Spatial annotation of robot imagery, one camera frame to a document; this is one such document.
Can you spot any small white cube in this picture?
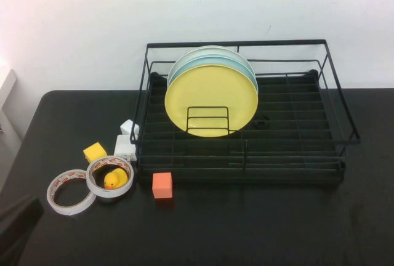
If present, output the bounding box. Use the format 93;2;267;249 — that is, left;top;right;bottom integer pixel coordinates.
119;119;140;137

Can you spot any orange cube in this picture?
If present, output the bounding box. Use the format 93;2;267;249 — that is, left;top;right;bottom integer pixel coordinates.
151;172;173;201

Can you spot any white power adapter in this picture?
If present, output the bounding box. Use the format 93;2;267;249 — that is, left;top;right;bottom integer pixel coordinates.
113;134;137;163

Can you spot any light blue round plate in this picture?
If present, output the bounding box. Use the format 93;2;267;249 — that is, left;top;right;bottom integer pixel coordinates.
167;55;258;94

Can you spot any yellow cube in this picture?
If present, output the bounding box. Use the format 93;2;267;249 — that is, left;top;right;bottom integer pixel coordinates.
82;142;108;164

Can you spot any white side desk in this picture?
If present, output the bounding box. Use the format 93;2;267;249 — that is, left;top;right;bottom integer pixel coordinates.
0;68;24;143

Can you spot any white round plate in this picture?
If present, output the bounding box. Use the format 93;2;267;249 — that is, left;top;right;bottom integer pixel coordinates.
168;45;255;76

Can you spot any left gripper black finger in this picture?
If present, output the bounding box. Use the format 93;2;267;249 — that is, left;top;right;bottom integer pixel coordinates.
0;199;44;250
0;196;34;221

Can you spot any yellow round plate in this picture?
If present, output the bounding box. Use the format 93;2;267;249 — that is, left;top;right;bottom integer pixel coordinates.
164;64;259;138

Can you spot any white double-sided tape roll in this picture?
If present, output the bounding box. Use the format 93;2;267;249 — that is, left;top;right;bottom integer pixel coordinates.
47;169;96;217
86;156;135;200

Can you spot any yellow rubber duck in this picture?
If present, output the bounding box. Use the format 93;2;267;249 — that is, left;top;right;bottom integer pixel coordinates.
103;168;129;190

